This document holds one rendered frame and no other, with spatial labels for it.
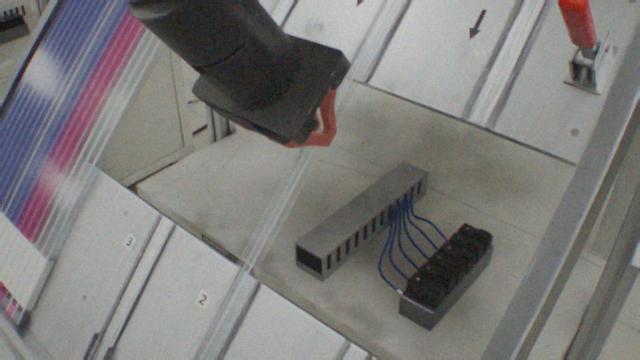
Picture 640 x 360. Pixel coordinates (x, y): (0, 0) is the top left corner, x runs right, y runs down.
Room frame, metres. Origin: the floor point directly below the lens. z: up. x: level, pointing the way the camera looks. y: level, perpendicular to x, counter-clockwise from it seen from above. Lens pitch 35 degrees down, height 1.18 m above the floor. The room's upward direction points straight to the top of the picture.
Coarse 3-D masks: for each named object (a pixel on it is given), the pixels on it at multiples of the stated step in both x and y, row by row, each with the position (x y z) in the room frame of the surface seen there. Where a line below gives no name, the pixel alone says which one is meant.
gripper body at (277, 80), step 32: (256, 0) 0.33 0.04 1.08; (256, 32) 0.31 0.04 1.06; (224, 64) 0.30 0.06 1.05; (256, 64) 0.31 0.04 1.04; (288, 64) 0.33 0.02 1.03; (320, 64) 0.34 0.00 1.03; (224, 96) 0.35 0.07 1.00; (256, 96) 0.32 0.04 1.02; (288, 96) 0.32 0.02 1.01; (320, 96) 0.32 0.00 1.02; (288, 128) 0.30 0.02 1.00
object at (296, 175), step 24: (384, 0) 0.46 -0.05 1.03; (384, 24) 0.44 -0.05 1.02; (360, 48) 0.43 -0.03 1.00; (360, 72) 0.42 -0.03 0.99; (336, 96) 0.41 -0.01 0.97; (336, 120) 0.40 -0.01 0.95; (288, 168) 0.37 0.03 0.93; (288, 192) 0.36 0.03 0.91; (264, 216) 0.35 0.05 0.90; (264, 240) 0.33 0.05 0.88; (240, 264) 0.33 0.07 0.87; (240, 288) 0.31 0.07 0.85; (216, 312) 0.30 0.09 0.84; (216, 336) 0.29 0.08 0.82
